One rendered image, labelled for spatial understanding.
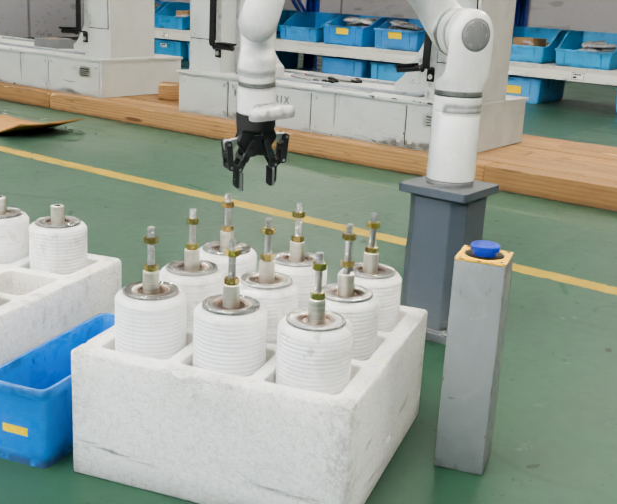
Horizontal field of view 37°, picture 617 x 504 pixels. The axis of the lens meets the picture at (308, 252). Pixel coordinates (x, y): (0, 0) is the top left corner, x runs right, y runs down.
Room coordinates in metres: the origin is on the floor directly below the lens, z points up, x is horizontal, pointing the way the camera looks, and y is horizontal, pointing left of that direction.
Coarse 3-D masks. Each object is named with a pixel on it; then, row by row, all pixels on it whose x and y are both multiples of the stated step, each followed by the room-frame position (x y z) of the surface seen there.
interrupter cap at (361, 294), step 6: (324, 288) 1.21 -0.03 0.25; (330, 288) 1.21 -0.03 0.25; (336, 288) 1.21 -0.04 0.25; (354, 288) 1.21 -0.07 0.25; (360, 288) 1.22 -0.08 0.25; (366, 288) 1.21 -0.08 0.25; (330, 294) 1.18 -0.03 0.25; (336, 294) 1.19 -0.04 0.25; (354, 294) 1.20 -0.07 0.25; (360, 294) 1.19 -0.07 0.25; (366, 294) 1.19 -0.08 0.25; (372, 294) 1.19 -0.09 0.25; (330, 300) 1.16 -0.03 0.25; (336, 300) 1.16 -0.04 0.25; (342, 300) 1.16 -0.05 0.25; (348, 300) 1.16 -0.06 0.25; (354, 300) 1.16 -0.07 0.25; (360, 300) 1.16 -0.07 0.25; (366, 300) 1.17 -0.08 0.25
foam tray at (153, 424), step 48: (96, 336) 1.17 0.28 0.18; (192, 336) 1.20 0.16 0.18; (384, 336) 1.23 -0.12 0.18; (96, 384) 1.10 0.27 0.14; (144, 384) 1.08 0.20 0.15; (192, 384) 1.06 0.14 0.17; (240, 384) 1.04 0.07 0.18; (384, 384) 1.12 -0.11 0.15; (96, 432) 1.10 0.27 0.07; (144, 432) 1.08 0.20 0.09; (192, 432) 1.06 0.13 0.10; (240, 432) 1.03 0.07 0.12; (288, 432) 1.01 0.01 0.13; (336, 432) 0.99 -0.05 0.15; (384, 432) 1.14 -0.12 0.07; (144, 480) 1.08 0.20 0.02; (192, 480) 1.06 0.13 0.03; (240, 480) 1.03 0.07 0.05; (288, 480) 1.01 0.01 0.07; (336, 480) 0.99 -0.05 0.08
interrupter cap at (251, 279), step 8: (248, 272) 1.26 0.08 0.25; (256, 272) 1.26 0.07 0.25; (280, 272) 1.27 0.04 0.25; (240, 280) 1.22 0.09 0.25; (248, 280) 1.22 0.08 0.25; (256, 280) 1.23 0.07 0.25; (280, 280) 1.23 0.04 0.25; (288, 280) 1.23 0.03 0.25; (256, 288) 1.20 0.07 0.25; (264, 288) 1.20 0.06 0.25; (272, 288) 1.20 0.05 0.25; (280, 288) 1.20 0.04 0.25
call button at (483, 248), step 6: (480, 240) 1.22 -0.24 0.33; (486, 240) 1.22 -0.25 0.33; (474, 246) 1.20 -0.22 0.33; (480, 246) 1.19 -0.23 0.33; (486, 246) 1.19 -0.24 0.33; (492, 246) 1.19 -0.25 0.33; (498, 246) 1.20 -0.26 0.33; (474, 252) 1.20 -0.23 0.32; (480, 252) 1.19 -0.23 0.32; (486, 252) 1.19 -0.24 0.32; (492, 252) 1.19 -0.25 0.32
